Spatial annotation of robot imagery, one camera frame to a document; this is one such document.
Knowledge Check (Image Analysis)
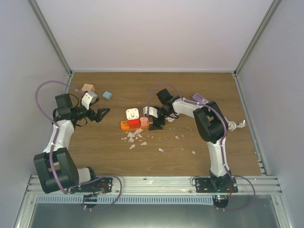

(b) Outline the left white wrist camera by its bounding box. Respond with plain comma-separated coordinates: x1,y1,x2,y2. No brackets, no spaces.
81,91,97,110

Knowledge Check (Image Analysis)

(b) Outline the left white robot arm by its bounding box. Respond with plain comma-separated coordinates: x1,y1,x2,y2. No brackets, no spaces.
34,91,110,193

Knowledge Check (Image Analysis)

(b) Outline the orange power strip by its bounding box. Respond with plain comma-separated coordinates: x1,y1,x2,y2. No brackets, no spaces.
120,120,150,131

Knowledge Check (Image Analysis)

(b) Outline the pink plug adapter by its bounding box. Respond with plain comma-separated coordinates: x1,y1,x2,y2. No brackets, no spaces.
140,117,150,126

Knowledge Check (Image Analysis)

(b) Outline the purple power strip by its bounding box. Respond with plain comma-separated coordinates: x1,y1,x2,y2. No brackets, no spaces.
192,93,209,104

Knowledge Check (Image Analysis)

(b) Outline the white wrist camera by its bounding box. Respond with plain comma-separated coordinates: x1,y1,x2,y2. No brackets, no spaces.
81,91,97,110
143,106,158,118

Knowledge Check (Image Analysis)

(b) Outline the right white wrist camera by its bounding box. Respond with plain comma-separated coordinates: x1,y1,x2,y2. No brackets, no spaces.
143,106,158,118

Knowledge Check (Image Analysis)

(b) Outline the white orange strip cable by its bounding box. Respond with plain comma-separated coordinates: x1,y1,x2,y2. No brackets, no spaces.
165,114,180,124

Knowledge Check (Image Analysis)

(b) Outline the aluminium front rail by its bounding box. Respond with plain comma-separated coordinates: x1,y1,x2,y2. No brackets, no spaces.
26,174,282,195

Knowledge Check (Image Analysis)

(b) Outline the white purple strip cable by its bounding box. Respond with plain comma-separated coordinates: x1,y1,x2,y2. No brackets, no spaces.
224,118,247,132

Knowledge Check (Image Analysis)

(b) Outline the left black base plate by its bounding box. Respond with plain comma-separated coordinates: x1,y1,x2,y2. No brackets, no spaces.
68,177,113,194

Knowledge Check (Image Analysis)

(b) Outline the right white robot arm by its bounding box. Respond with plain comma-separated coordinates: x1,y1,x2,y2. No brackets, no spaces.
143,89,232,192

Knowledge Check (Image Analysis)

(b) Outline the grey slotted cable duct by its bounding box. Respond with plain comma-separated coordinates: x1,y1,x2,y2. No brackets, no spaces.
36,195,213,205

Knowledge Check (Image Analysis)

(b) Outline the light blue usb charger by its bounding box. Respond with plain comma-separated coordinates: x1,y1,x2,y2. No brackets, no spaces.
103,91,112,100

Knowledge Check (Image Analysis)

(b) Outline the red plug adapter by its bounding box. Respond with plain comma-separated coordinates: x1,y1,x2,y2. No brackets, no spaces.
128,118,141,129

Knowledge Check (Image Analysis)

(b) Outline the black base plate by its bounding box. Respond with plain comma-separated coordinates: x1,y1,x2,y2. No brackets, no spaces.
191,176,238,193
68,177,113,194

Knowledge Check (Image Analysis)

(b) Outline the peach cube power adapter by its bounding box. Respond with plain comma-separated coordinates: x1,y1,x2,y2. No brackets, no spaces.
81,84,95,92

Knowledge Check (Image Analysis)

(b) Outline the white square plug adapter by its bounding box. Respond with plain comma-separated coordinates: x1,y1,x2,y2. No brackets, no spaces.
125,108,140,120

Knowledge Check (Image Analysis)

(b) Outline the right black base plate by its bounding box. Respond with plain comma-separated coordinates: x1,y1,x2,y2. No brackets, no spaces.
191,176,238,193

